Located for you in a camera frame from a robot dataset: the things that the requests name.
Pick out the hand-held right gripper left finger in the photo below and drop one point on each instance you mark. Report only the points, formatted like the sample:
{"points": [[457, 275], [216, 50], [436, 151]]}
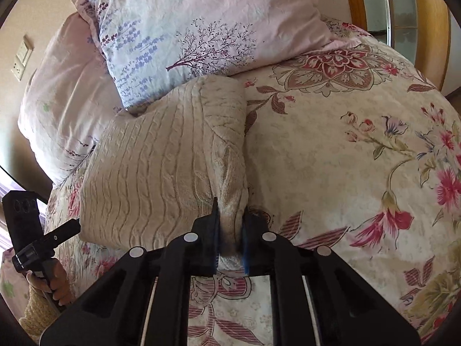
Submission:
{"points": [[215, 239]]}

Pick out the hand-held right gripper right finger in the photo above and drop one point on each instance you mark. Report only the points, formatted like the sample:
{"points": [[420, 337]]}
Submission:
{"points": [[247, 248]]}

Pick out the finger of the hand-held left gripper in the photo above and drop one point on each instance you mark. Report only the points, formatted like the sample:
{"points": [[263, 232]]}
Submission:
{"points": [[63, 231]]}

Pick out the person's left forearm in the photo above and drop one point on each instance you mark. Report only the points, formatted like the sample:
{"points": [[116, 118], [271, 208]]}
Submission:
{"points": [[38, 313]]}

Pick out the person's left hand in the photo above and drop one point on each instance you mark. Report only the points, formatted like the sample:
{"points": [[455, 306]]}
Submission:
{"points": [[60, 288]]}

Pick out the floral bedspread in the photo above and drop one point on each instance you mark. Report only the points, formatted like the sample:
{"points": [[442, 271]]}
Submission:
{"points": [[324, 187]]}

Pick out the pink floral pillow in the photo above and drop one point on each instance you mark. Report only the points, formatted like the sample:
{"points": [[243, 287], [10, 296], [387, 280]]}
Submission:
{"points": [[61, 108]]}

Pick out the tree print pillow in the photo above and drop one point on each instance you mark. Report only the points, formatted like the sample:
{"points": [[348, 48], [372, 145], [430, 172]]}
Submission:
{"points": [[201, 29]]}

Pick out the beige wall socket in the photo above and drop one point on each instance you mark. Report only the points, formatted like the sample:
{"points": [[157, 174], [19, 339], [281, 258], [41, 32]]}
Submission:
{"points": [[16, 70]]}

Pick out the beige wall switch plate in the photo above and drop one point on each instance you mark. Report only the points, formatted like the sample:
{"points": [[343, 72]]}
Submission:
{"points": [[25, 49]]}

